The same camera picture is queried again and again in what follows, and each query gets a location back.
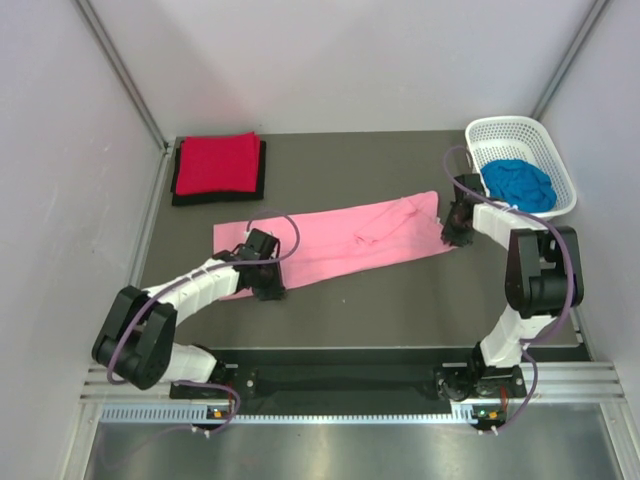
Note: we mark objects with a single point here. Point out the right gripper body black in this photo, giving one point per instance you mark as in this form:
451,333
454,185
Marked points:
460,234

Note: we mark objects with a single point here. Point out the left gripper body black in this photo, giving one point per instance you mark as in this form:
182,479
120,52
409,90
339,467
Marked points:
269,282

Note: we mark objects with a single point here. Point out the pink t shirt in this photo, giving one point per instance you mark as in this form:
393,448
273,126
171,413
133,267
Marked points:
339,242

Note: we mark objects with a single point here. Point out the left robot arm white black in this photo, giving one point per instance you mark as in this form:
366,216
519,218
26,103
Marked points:
137,340

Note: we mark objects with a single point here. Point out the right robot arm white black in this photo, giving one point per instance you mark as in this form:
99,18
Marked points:
543,281

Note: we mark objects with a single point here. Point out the blue t shirt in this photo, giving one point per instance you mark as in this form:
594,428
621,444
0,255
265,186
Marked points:
520,184

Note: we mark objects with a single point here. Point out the folded black t shirt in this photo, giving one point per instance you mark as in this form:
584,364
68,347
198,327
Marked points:
218,196

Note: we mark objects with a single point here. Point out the white plastic basket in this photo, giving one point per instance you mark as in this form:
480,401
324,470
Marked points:
523,138

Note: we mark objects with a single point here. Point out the folded red t shirt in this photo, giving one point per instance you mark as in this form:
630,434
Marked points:
212,165

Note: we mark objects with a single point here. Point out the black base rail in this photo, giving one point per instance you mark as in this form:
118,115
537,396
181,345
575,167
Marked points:
396,380

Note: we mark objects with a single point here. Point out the grey slotted cable duct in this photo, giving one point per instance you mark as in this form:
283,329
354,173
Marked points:
210,415

